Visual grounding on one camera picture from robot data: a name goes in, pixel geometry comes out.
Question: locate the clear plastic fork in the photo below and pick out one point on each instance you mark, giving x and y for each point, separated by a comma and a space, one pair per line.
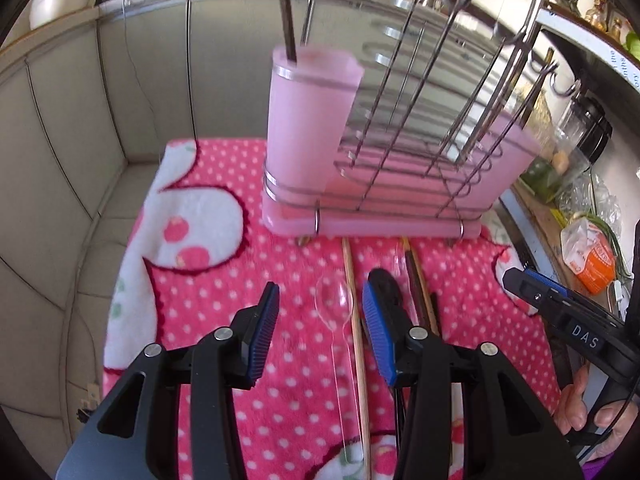
400, 265

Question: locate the green pepper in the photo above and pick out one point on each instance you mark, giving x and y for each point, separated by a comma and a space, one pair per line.
540, 177

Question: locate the metal shelf rack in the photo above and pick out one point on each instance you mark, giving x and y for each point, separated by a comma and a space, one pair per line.
590, 55

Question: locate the metal chopstick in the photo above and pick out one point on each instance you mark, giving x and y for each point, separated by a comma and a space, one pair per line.
307, 17

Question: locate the clear plastic bowl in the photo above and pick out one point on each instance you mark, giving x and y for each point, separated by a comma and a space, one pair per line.
575, 180

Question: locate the light wooden chopstick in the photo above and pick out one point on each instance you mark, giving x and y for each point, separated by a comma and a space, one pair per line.
356, 340

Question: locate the pale root vegetable piece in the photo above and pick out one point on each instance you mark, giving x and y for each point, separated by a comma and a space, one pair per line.
561, 161

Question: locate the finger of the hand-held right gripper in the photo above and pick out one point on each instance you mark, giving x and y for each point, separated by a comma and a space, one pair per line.
537, 287

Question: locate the dark brown chopstick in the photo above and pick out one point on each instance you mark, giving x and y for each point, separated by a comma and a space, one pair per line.
537, 95
434, 310
415, 280
288, 25

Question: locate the green scallion stalks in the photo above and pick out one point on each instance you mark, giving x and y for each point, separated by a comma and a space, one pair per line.
612, 240

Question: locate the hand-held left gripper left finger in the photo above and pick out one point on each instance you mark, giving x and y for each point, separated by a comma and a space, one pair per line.
262, 340

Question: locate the white lower kitchen cabinets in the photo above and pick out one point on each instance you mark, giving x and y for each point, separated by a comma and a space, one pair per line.
150, 85

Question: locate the person's right hand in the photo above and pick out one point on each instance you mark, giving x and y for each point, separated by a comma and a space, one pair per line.
575, 400

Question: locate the orange and white packet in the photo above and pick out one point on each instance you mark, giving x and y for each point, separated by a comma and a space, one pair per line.
597, 265

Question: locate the clear plastic spoon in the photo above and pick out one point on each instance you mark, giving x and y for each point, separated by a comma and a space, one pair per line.
334, 302

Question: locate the clear plastic bag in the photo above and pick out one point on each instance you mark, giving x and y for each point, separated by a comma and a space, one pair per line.
585, 200

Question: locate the black plastic spoon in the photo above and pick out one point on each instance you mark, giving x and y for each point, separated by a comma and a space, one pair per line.
385, 279

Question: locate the glass bottle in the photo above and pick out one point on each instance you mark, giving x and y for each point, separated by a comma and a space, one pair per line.
596, 12

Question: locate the pink polka dot blanket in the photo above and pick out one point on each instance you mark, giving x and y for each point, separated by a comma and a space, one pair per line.
210, 280

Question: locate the black lidded glass jar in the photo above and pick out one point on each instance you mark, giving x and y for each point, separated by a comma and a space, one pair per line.
590, 125

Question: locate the pink plastic utensil holder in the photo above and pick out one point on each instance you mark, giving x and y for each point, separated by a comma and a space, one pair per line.
300, 125

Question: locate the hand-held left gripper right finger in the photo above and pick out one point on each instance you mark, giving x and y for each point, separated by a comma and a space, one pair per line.
377, 332

